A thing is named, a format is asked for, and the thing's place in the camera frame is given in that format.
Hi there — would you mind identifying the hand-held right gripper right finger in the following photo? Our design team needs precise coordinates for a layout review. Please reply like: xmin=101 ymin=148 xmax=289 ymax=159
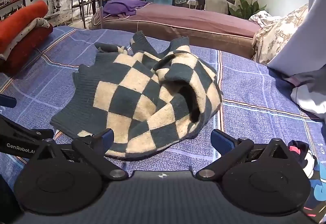
xmin=196 ymin=129 xmax=292 ymax=181

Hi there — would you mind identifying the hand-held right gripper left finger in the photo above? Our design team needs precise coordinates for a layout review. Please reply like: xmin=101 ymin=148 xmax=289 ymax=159
xmin=36 ymin=128 xmax=128 ymax=180

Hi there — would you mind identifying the checkered knit sweater vest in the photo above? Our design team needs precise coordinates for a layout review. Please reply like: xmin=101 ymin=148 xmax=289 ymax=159
xmin=50 ymin=31 xmax=224 ymax=162

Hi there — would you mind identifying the blue patterned bed sheet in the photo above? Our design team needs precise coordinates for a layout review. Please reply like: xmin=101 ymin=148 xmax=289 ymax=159
xmin=0 ymin=26 xmax=326 ymax=189

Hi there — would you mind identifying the cartoon print cloth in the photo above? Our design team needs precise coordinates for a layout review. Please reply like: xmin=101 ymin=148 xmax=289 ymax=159
xmin=288 ymin=140 xmax=326 ymax=223

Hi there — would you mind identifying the white cloth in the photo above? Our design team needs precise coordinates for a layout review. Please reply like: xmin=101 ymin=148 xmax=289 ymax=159
xmin=290 ymin=82 xmax=326 ymax=120

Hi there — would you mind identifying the polka dot folded cloth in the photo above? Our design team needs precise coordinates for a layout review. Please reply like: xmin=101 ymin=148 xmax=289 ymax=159
xmin=0 ymin=18 xmax=53 ymax=61

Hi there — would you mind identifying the floral patterned pillow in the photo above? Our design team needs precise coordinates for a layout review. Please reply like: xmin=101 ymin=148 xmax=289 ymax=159
xmin=249 ymin=4 xmax=309 ymax=64

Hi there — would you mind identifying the mauve sofa bed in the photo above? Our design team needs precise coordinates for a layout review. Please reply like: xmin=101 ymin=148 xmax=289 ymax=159
xmin=89 ymin=0 xmax=262 ymax=59

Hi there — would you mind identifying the purple blanket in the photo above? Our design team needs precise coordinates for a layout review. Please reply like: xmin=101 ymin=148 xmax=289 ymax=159
xmin=103 ymin=0 xmax=153 ymax=20

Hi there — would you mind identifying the green leafy plant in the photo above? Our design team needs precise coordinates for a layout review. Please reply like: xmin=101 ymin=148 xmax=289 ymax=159
xmin=228 ymin=0 xmax=267 ymax=20

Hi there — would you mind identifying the grey curtain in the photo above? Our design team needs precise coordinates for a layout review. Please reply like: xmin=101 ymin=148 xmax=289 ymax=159
xmin=266 ymin=0 xmax=326 ymax=120

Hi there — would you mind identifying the dark wooden chair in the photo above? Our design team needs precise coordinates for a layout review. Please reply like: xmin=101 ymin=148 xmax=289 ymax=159
xmin=70 ymin=0 xmax=93 ymax=23

